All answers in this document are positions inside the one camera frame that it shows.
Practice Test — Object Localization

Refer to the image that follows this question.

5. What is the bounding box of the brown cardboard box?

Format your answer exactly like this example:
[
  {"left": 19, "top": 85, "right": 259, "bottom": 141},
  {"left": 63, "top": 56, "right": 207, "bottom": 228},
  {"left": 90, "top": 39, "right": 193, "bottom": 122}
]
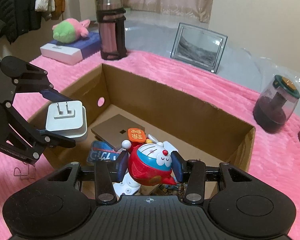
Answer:
[{"left": 27, "top": 63, "right": 256, "bottom": 198}]

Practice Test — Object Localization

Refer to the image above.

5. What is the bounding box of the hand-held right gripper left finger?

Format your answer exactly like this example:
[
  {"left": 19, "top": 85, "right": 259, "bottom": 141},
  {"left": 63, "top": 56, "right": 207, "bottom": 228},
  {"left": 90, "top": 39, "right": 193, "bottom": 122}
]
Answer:
[{"left": 46, "top": 151, "right": 129, "bottom": 203}]

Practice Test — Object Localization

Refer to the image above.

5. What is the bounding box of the black puffer jacket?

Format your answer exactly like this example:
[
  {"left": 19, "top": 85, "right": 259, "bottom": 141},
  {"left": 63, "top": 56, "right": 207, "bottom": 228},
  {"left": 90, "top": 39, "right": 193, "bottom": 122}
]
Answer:
[{"left": 0, "top": 0, "right": 44, "bottom": 44}]

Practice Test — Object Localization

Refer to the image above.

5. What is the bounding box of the gold square router panel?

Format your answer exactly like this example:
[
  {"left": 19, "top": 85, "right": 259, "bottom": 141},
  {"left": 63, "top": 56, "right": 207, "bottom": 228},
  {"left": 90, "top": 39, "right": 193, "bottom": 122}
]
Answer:
[{"left": 91, "top": 114, "right": 147, "bottom": 152}]

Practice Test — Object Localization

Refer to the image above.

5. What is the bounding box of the red blue cat toy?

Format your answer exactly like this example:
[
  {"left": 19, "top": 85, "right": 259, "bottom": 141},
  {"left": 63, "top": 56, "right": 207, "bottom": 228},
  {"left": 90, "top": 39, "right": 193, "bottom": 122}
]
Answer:
[{"left": 121, "top": 127, "right": 177, "bottom": 187}]

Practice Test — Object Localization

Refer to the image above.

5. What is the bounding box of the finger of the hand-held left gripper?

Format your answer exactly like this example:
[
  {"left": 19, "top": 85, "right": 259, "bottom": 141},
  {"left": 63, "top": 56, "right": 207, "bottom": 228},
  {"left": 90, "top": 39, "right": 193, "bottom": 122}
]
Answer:
[
  {"left": 5, "top": 103, "right": 77, "bottom": 160},
  {"left": 0, "top": 56, "right": 75, "bottom": 103}
]

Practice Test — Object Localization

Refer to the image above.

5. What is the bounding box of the metal wire binder clip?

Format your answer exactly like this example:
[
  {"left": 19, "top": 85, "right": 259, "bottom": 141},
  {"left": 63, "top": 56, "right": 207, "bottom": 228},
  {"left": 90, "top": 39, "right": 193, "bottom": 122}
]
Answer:
[{"left": 13, "top": 161, "right": 36, "bottom": 180}]

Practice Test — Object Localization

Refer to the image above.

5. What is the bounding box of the pink fleece blanket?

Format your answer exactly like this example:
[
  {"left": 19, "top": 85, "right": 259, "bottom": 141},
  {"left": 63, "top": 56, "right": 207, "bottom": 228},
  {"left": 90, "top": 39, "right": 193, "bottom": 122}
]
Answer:
[{"left": 0, "top": 50, "right": 300, "bottom": 240}]

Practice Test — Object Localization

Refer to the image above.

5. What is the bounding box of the steel thermos with black strap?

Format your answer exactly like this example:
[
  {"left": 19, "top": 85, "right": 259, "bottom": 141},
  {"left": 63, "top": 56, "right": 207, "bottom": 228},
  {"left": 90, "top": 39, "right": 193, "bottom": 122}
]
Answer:
[{"left": 96, "top": 0, "right": 127, "bottom": 61}]

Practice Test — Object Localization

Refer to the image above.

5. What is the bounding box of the blue white packet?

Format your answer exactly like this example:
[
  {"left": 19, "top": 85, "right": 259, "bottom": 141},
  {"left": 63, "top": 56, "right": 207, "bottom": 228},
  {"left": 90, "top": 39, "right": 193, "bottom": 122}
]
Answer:
[{"left": 86, "top": 141, "right": 123, "bottom": 164}]

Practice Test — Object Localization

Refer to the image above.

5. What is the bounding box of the glass picture frame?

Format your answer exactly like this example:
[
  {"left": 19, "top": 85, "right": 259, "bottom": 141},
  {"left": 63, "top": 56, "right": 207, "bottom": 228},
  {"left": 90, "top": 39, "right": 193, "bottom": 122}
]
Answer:
[{"left": 170, "top": 22, "right": 227, "bottom": 74}]

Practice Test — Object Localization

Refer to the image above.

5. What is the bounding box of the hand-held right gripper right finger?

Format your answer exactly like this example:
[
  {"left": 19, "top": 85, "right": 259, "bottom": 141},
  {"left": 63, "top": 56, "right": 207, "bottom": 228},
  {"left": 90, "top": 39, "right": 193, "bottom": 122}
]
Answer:
[{"left": 170, "top": 151, "right": 253, "bottom": 204}]

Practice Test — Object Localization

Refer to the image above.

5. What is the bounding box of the glass jar with dark lid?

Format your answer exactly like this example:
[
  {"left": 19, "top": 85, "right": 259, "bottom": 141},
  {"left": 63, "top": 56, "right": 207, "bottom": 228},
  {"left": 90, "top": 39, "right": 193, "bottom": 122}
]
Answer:
[{"left": 252, "top": 74, "right": 300, "bottom": 133}]

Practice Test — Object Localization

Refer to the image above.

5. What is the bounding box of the green pink plush toy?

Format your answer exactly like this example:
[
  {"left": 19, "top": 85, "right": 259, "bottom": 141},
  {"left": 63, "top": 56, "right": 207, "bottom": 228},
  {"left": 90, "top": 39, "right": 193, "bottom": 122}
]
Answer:
[{"left": 52, "top": 18, "right": 91, "bottom": 43}]

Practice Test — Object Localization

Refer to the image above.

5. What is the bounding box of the white flat box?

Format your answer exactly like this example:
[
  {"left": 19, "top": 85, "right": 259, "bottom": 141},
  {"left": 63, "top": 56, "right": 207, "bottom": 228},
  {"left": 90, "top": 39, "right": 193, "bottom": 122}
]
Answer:
[{"left": 39, "top": 42, "right": 82, "bottom": 65}]

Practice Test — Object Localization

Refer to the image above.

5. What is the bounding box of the white power adapter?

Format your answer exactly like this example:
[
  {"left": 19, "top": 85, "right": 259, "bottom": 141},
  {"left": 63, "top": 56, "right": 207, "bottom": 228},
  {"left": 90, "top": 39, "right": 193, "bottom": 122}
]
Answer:
[{"left": 45, "top": 100, "right": 88, "bottom": 140}]

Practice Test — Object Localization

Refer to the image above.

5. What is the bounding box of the blue flat box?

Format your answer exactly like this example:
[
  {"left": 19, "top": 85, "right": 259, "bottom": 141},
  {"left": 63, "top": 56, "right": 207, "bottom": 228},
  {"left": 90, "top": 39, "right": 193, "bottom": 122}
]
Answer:
[{"left": 55, "top": 29, "right": 102, "bottom": 59}]

